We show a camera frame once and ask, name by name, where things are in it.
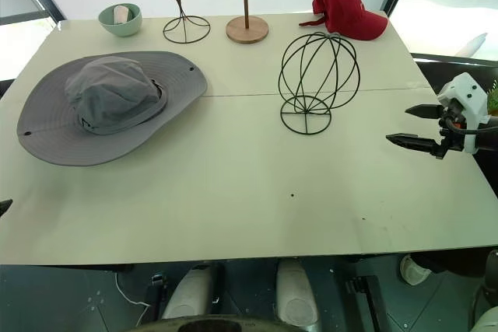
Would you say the white robot foot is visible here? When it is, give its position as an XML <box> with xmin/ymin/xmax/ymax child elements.
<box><xmin>275</xmin><ymin>260</ymin><xmax>322</xmax><ymax>327</ymax></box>
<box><xmin>160</xmin><ymin>264</ymin><xmax>219</xmax><ymax>320</ymax></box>

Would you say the white robot right foot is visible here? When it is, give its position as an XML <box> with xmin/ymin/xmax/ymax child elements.
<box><xmin>275</xmin><ymin>260</ymin><xmax>322</xmax><ymax>327</ymax></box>

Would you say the pink item in bowl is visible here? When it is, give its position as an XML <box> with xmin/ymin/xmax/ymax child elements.
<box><xmin>112</xmin><ymin>5</ymin><xmax>132</xmax><ymax>24</ymax></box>

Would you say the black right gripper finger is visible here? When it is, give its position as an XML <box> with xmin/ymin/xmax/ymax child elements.
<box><xmin>405</xmin><ymin>103</ymin><xmax>445</xmax><ymax>121</ymax></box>
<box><xmin>385</xmin><ymin>133</ymin><xmax>441</xmax><ymax>157</ymax></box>

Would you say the pale green bowl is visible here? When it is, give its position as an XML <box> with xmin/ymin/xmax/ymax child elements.
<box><xmin>97</xmin><ymin>2</ymin><xmax>143</xmax><ymax>38</ymax></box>

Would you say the green potted plant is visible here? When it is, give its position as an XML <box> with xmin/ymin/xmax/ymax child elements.
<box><xmin>485</xmin><ymin>79</ymin><xmax>498</xmax><ymax>117</ymax></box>

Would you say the tall black wire stand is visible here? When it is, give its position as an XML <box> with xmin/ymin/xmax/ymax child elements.
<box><xmin>136</xmin><ymin>0</ymin><xmax>212</xmax><ymax>44</ymax></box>

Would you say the dark rounded robot torso shape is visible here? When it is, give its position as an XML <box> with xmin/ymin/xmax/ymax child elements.
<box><xmin>135</xmin><ymin>313</ymin><xmax>299</xmax><ymax>332</ymax></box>

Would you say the white robot left foot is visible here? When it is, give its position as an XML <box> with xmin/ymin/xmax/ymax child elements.
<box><xmin>160</xmin><ymin>264</ymin><xmax>219</xmax><ymax>320</ymax></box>

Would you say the grey wide-brim sun hat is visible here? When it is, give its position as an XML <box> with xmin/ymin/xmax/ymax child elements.
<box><xmin>16</xmin><ymin>51</ymin><xmax>209</xmax><ymax>167</ymax></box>

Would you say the white floor cable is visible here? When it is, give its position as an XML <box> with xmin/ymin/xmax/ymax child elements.
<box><xmin>114</xmin><ymin>271</ymin><xmax>151</xmax><ymax>326</ymax></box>

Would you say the red baseball cap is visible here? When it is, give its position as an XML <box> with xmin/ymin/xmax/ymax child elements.
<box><xmin>298</xmin><ymin>0</ymin><xmax>389</xmax><ymax>41</ymax></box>

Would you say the black wire globe hat stand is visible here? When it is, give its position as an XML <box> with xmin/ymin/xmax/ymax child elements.
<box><xmin>278</xmin><ymin>31</ymin><xmax>361</xmax><ymax>136</ymax></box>

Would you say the white shoe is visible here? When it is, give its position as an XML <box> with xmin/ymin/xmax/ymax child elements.
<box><xmin>400</xmin><ymin>254</ymin><xmax>432</xmax><ymax>286</ymax></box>

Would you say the wooden pole stand round base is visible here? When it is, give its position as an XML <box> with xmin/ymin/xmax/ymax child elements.
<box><xmin>225</xmin><ymin>0</ymin><xmax>270</xmax><ymax>44</ymax></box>

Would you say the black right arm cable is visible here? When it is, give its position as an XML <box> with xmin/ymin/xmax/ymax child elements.
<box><xmin>446</xmin><ymin>112</ymin><xmax>498</xmax><ymax>134</ymax></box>

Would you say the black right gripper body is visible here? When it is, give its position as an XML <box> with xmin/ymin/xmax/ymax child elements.
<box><xmin>435</xmin><ymin>99</ymin><xmax>467</xmax><ymax>161</ymax></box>

